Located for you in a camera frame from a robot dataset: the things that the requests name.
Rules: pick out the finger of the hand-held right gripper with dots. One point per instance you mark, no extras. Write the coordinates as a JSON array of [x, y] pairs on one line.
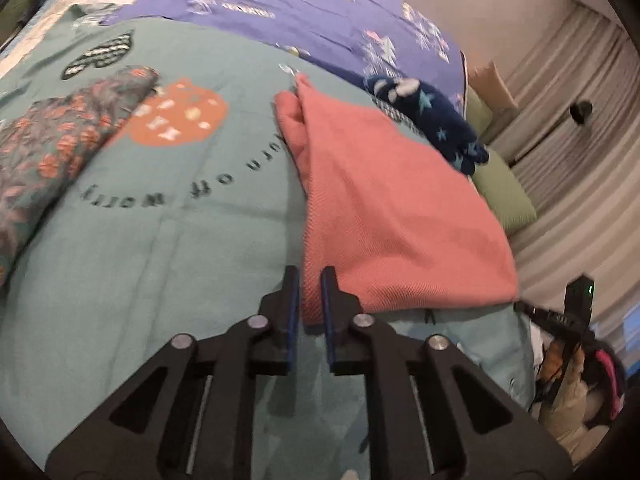
[[542, 316]]

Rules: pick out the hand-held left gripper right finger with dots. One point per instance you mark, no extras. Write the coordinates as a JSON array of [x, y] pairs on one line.
[[327, 325]]

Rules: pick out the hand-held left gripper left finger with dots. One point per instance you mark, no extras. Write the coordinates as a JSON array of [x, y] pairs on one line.
[[292, 320]]

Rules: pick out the salmon pink garment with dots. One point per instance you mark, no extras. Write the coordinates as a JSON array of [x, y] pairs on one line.
[[390, 200]]

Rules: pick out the black pink bag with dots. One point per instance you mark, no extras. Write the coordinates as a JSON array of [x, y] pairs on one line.
[[607, 375]]

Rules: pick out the pale curtain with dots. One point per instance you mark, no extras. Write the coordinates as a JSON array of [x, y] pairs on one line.
[[575, 200]]

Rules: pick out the green pillow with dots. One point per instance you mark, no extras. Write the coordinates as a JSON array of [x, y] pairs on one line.
[[502, 195]]

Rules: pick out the teal printed blanket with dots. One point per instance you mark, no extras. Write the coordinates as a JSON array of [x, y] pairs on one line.
[[160, 260]]

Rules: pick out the navy star print cloth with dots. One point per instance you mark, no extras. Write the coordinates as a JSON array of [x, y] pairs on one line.
[[440, 120]]

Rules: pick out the beige pillow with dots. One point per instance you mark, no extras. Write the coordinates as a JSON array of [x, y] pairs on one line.
[[492, 85]]

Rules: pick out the grey floral garment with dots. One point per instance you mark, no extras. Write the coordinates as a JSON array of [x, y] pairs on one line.
[[45, 160]]

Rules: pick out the purple printed blanket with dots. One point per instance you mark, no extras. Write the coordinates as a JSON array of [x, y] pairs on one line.
[[310, 15]]

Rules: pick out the white spotted cloth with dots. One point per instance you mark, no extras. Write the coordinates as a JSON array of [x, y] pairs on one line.
[[65, 5]]

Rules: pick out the small black wall device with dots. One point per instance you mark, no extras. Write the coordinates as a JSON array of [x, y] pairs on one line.
[[581, 111]]

